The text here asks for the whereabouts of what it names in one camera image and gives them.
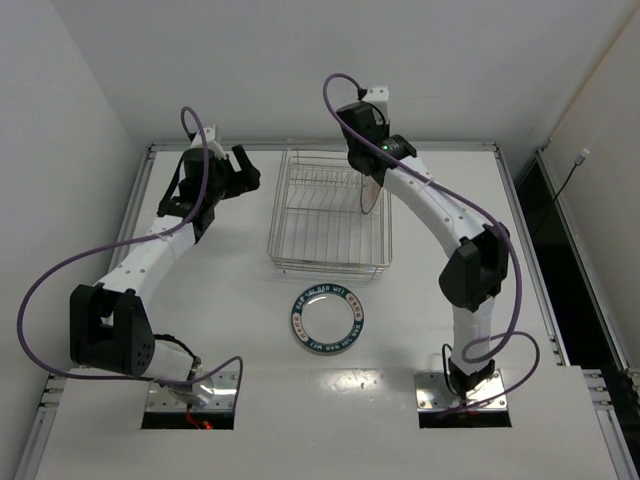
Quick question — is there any orange sunburst plate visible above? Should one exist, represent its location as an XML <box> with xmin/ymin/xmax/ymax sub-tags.
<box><xmin>360</xmin><ymin>174</ymin><xmax>381</xmax><ymax>215</ymax></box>

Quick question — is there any teal rimmed text plate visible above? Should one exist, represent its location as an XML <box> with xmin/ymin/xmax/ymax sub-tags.
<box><xmin>290</xmin><ymin>283</ymin><xmax>365</xmax><ymax>355</ymax></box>

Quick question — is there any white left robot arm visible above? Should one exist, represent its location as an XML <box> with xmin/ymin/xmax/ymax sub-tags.
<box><xmin>70</xmin><ymin>145</ymin><xmax>261</xmax><ymax>385</ymax></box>

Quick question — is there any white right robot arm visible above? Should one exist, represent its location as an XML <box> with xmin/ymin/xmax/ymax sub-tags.
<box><xmin>336</xmin><ymin>101</ymin><xmax>508</xmax><ymax>399</ymax></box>

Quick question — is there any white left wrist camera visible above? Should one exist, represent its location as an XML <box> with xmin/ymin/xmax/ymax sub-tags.
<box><xmin>190</xmin><ymin>125</ymin><xmax>226</xmax><ymax>159</ymax></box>

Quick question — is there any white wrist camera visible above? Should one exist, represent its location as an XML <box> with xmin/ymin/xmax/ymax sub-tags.
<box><xmin>190</xmin><ymin>125</ymin><xmax>226</xmax><ymax>159</ymax></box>
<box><xmin>363</xmin><ymin>85</ymin><xmax>390</xmax><ymax>125</ymax></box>

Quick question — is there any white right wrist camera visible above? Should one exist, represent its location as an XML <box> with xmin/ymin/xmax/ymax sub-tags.
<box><xmin>363</xmin><ymin>85</ymin><xmax>390</xmax><ymax>125</ymax></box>

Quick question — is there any silver wire dish rack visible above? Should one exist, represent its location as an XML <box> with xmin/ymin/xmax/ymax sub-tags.
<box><xmin>267</xmin><ymin>142</ymin><xmax>393</xmax><ymax>279</ymax></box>

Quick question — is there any aluminium table frame rail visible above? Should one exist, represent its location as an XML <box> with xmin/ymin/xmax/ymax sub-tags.
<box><xmin>104</xmin><ymin>141</ymin><xmax>631</xmax><ymax>374</ymax></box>

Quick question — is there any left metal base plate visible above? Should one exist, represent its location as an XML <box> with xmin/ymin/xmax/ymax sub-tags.
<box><xmin>145</xmin><ymin>370</ymin><xmax>240</xmax><ymax>413</ymax></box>

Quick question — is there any metal base plate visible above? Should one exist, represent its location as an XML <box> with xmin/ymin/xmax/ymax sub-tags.
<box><xmin>414</xmin><ymin>370</ymin><xmax>508</xmax><ymax>413</ymax></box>
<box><xmin>145</xmin><ymin>370</ymin><xmax>240</xmax><ymax>413</ymax></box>

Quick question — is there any black hanging usb cable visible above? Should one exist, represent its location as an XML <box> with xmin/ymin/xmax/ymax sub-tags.
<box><xmin>552</xmin><ymin>148</ymin><xmax>590</xmax><ymax>204</ymax></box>

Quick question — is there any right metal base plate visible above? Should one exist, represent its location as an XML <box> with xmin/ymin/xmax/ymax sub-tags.
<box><xmin>414</xmin><ymin>370</ymin><xmax>508</xmax><ymax>413</ymax></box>

